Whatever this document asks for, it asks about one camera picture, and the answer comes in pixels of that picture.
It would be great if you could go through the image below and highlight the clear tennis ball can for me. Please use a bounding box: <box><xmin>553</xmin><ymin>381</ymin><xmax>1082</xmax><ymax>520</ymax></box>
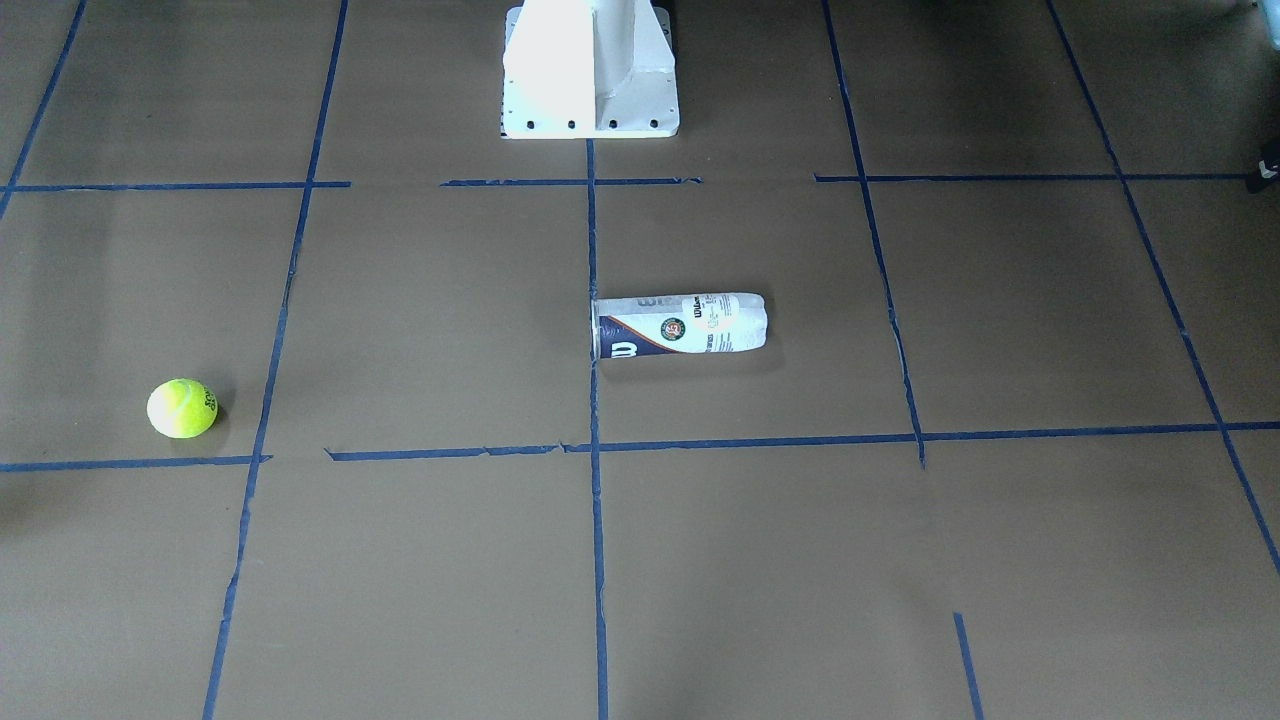
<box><xmin>591</xmin><ymin>292</ymin><xmax>769</xmax><ymax>359</ymax></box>

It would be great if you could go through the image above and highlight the yellow tennis ball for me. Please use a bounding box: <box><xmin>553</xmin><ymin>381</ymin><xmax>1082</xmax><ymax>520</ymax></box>
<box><xmin>146</xmin><ymin>378</ymin><xmax>220</xmax><ymax>439</ymax></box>

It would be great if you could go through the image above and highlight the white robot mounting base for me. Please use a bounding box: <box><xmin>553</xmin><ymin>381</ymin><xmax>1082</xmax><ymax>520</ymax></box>
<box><xmin>500</xmin><ymin>1</ymin><xmax>681</xmax><ymax>140</ymax></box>

